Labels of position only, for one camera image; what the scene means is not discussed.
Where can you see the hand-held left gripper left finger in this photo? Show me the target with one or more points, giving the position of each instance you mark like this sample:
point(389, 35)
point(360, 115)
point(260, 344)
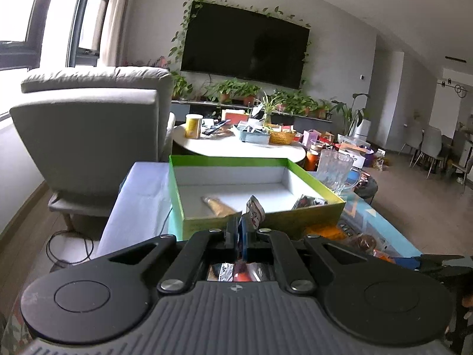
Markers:
point(231, 233)

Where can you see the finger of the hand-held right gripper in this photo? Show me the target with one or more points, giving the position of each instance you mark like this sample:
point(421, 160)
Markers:
point(438, 262)

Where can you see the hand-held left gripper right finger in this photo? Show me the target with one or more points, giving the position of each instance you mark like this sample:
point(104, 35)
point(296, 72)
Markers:
point(247, 242)

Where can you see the green cardboard box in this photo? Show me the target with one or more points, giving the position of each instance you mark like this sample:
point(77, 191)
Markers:
point(207, 226)

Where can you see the tan snack packet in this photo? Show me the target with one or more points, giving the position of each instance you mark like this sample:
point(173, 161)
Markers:
point(218, 207)

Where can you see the white red snack packet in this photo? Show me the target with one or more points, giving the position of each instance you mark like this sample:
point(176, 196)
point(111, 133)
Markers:
point(255, 210)

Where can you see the dark snack packet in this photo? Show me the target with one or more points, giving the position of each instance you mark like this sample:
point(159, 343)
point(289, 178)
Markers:
point(308, 202)

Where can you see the orange snack packet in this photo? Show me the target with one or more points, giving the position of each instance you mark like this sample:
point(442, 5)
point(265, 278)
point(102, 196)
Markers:
point(327, 231)

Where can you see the brown round snack packet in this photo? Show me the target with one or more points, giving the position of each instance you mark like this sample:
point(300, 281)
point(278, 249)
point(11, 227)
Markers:
point(364, 244)

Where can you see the round white table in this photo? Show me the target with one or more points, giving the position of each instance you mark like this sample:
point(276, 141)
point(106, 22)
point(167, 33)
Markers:
point(236, 151)

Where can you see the blue plastic basket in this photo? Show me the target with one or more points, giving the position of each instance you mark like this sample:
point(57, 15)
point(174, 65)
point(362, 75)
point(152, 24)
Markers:
point(252, 136)

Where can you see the orange jar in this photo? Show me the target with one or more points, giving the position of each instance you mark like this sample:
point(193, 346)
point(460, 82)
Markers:
point(312, 159)

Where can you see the yellow woven basket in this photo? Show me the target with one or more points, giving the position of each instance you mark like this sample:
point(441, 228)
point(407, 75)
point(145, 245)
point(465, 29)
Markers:
point(282, 137)

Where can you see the clear glass mug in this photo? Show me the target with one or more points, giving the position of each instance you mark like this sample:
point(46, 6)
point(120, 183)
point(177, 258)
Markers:
point(332, 170)

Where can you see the yellow canister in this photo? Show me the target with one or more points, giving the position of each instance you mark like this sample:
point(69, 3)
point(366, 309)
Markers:
point(193, 126)

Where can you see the grey dining chair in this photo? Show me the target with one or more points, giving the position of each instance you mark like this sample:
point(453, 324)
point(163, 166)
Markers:
point(414, 139)
point(432, 145)

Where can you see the grey television console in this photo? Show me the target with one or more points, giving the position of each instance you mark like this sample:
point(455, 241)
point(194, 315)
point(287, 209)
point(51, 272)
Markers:
point(207, 108)

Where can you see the spider plant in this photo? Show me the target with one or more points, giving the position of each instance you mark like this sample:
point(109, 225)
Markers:
point(271, 104)

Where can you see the potted green plant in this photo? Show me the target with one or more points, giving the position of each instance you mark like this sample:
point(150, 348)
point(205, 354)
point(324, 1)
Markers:
point(234, 89)
point(301, 104)
point(181, 85)

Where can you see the white air purifier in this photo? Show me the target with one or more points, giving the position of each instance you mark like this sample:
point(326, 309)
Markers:
point(364, 128)

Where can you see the tall leafy floor plant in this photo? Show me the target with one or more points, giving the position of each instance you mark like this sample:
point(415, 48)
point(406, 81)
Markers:
point(349, 112)

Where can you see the grey armchair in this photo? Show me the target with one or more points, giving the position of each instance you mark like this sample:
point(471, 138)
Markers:
point(92, 125)

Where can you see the green trailing vine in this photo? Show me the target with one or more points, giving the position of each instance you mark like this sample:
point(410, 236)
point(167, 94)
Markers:
point(181, 33)

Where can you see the beige curtain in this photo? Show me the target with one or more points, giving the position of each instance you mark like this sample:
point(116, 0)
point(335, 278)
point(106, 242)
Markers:
point(116, 14)

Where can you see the black framed window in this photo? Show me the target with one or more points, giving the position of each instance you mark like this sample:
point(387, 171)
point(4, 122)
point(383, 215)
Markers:
point(35, 18)

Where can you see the black wall television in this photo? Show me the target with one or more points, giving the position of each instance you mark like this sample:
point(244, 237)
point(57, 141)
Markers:
point(244, 44)

